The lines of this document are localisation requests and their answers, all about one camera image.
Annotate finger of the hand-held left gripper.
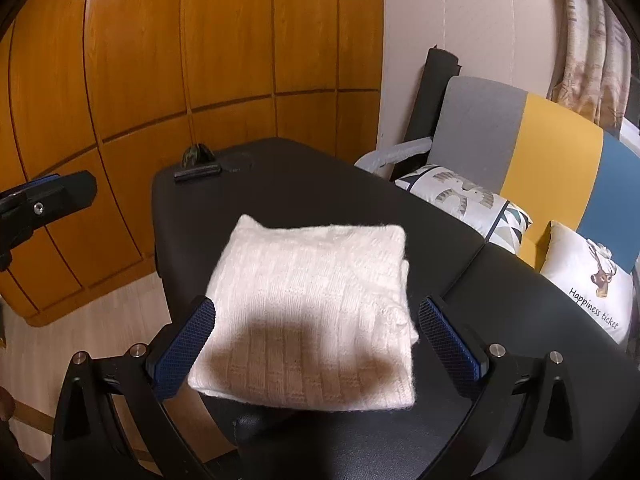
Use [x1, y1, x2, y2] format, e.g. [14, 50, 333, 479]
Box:
[0, 170, 98, 271]

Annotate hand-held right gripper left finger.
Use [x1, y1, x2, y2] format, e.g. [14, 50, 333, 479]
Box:
[50, 296, 217, 480]

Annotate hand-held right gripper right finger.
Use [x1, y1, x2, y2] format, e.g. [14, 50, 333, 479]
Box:
[419, 294, 583, 480]

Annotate white knit sweater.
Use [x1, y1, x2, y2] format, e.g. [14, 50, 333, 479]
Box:
[187, 214, 420, 411]

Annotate black rectangular device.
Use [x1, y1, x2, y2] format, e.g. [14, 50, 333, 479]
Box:
[173, 162, 221, 184]

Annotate geometric print pillow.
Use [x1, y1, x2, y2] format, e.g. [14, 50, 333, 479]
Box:
[395, 164, 533, 253]

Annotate deer print white pillow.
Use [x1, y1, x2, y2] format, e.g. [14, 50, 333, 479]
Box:
[540, 220, 636, 346]

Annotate orange wooden wardrobe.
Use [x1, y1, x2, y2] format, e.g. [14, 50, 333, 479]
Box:
[0, 0, 385, 328]

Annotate grey yellow blue sofa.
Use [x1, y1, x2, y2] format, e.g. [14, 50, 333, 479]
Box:
[355, 75, 640, 346]

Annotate rolled black mat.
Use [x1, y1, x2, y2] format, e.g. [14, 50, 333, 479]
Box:
[405, 47, 463, 181]

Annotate floral beige curtain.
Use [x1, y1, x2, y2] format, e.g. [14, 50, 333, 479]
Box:
[547, 0, 640, 136]

